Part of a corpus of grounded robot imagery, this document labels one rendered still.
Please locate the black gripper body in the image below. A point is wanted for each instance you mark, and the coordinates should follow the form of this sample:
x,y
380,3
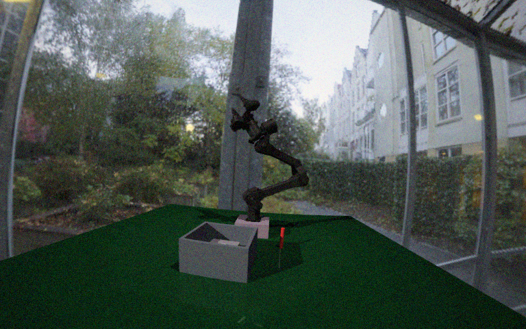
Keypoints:
x,y
251,106

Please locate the red peg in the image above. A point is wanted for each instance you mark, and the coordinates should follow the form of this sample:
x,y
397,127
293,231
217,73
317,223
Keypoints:
x,y
281,243

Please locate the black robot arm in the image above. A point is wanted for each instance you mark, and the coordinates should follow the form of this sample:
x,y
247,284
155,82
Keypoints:
x,y
254,196

